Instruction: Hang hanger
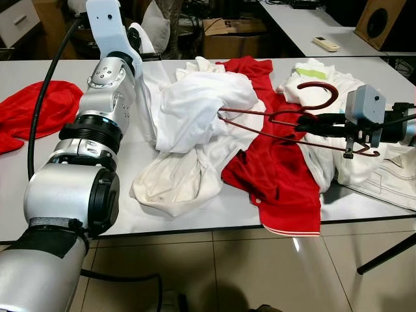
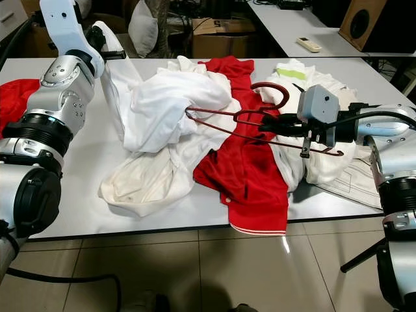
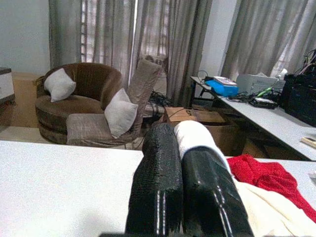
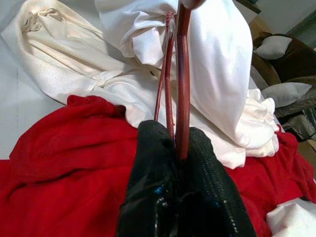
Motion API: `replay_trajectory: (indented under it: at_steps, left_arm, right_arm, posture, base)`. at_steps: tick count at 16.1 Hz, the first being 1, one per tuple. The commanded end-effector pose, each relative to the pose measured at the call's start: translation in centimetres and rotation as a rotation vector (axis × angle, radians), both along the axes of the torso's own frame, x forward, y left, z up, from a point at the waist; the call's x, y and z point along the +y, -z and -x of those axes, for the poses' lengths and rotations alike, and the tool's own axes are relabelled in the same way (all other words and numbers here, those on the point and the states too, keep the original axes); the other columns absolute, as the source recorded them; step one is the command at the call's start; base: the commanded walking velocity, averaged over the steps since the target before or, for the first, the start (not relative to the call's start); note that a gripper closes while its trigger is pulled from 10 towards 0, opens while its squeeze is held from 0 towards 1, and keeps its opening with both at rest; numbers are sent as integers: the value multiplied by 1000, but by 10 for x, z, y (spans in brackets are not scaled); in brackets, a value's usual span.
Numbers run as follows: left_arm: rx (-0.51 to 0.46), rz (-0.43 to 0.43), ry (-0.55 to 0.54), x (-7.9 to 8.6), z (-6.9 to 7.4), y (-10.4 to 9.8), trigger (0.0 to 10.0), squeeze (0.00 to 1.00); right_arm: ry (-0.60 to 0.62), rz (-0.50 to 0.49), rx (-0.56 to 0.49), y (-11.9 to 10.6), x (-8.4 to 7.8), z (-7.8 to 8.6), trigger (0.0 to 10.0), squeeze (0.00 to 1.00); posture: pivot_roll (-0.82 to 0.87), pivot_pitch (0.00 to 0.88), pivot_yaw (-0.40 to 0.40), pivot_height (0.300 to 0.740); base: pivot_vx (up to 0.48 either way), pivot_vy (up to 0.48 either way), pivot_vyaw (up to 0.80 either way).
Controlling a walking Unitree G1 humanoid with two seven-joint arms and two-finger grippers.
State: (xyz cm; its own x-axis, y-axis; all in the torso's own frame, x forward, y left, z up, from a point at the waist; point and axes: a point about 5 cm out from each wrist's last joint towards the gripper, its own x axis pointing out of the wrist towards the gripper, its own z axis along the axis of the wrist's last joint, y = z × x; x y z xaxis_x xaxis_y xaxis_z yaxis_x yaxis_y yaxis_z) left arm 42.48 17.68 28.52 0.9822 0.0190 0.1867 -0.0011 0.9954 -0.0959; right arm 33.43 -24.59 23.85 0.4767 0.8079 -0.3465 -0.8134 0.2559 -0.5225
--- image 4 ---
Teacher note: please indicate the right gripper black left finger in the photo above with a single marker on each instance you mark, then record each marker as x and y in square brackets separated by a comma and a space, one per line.
[150, 187]

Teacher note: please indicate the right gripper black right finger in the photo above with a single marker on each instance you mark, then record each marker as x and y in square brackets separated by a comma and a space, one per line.
[209, 197]

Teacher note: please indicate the red plastic hanger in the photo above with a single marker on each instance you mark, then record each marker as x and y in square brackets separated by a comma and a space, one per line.
[183, 98]

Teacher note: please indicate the tall tan cardboard box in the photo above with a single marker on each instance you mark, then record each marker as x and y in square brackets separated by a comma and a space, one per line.
[259, 26]

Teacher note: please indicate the white pillow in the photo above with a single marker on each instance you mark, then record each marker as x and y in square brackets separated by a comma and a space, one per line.
[284, 95]
[274, 47]

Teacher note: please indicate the cream textured shirt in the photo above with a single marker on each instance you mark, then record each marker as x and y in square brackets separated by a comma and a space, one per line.
[61, 61]

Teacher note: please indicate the red garment white trim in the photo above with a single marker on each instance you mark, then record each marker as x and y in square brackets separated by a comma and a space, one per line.
[74, 172]

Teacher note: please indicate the dark brown armchair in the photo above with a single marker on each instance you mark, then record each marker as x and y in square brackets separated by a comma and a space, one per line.
[301, 56]

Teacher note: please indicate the white shirt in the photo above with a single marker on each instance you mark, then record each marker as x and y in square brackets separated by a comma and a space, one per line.
[217, 74]

